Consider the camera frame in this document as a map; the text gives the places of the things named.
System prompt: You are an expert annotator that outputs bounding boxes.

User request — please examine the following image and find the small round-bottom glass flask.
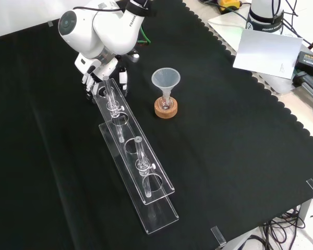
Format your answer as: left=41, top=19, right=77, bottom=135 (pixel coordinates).
left=158, top=95, right=174, bottom=110

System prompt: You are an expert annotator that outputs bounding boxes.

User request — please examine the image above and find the cork ring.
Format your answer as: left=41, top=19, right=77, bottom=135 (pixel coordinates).
left=154, top=96, right=178, bottom=119

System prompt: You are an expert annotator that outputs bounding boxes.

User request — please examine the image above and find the green cable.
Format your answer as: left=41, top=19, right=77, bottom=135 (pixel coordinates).
left=137, top=26, right=152, bottom=45

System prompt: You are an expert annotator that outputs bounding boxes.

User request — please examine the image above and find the white table leg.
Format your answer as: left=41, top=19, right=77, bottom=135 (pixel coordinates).
left=298, top=199, right=313, bottom=230

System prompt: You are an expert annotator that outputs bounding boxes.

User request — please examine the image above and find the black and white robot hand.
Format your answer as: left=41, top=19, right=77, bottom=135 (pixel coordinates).
left=74, top=52, right=141, bottom=105

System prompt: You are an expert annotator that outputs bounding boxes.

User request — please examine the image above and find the black floor cable bundle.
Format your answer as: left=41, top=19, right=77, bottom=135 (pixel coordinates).
left=250, top=207, right=313, bottom=250

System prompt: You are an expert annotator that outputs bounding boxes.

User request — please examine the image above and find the clear plastic funnel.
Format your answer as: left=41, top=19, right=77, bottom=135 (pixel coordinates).
left=151, top=67, right=182, bottom=104

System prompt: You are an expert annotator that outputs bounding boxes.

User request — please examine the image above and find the grey and black plug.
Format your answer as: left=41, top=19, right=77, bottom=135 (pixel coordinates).
left=292, top=71, right=313, bottom=101

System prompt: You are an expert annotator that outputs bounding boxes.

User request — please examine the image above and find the black power adapter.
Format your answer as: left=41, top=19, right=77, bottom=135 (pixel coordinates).
left=294, top=51, right=313, bottom=76

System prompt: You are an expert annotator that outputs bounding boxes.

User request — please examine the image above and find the yellow stop button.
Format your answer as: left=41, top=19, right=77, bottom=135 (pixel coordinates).
left=217, top=0, right=243, bottom=14

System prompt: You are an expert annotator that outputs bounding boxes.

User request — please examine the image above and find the white card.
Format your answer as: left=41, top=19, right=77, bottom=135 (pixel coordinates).
left=232, top=28, right=303, bottom=79

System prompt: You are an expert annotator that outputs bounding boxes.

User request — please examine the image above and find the clear funnel stand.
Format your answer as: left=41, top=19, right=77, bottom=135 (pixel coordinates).
left=89, top=76, right=179, bottom=235

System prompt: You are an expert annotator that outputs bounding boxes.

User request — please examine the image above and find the pale mounting board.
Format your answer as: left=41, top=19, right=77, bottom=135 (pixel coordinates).
left=207, top=11, right=303, bottom=95

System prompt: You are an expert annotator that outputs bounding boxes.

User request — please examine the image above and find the black bench cloth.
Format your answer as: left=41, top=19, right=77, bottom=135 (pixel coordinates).
left=0, top=0, right=313, bottom=250

